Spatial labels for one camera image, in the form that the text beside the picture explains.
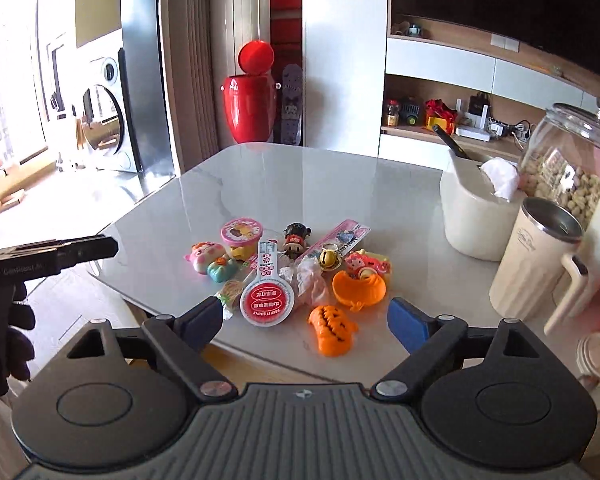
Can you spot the teal squishy toy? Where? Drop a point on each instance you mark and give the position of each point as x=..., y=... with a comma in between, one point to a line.
x=223, y=269

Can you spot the white oval tissue box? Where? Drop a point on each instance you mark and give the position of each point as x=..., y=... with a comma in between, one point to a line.
x=476, y=223

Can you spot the wooden drawer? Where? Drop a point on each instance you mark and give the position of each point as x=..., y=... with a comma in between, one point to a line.
x=242, y=370

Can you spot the cream ribbed mug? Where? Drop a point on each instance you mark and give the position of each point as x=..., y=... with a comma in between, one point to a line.
x=543, y=246

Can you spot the green toy vehicle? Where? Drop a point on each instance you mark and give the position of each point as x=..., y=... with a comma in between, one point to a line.
x=410, y=112

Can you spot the white washing machine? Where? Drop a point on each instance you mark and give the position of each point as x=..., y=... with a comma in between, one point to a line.
x=88, y=123

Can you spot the glass jar with nuts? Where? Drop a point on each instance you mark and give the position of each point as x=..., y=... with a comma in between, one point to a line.
x=561, y=161

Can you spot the pink packaged card toy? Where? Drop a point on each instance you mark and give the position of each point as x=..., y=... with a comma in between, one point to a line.
x=342, y=239

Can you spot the white marble-top cabinet table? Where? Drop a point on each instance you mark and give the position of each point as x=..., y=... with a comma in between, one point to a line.
x=278, y=185

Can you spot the black haired doll figure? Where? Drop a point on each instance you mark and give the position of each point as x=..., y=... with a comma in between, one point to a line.
x=295, y=236

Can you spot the white wall shelf unit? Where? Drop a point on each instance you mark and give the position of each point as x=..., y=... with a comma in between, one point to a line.
x=349, y=55

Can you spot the gold bell keychain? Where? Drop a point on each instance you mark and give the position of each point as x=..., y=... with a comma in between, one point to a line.
x=329, y=258

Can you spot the orange pumpkin half shell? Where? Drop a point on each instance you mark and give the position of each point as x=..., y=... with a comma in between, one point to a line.
x=358, y=293

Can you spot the pink pig squishy toy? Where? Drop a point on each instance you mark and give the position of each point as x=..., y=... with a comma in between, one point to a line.
x=202, y=254

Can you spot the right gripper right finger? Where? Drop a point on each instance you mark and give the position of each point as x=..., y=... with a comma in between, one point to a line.
x=434, y=347

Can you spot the red trash bin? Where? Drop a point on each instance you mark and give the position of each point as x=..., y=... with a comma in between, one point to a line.
x=249, y=98

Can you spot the yellow pink toy camera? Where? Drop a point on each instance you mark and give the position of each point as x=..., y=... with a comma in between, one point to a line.
x=362, y=264

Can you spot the small spice jar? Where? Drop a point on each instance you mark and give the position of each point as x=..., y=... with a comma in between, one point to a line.
x=392, y=116

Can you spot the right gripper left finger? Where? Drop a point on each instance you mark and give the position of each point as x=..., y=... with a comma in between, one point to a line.
x=178, y=343

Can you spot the red yellow toy truck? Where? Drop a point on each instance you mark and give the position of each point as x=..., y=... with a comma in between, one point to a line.
x=437, y=113

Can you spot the white round mug lid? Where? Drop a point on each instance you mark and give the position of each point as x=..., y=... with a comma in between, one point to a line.
x=588, y=355

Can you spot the black gloved left hand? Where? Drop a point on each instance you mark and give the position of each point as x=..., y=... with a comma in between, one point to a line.
x=19, y=349

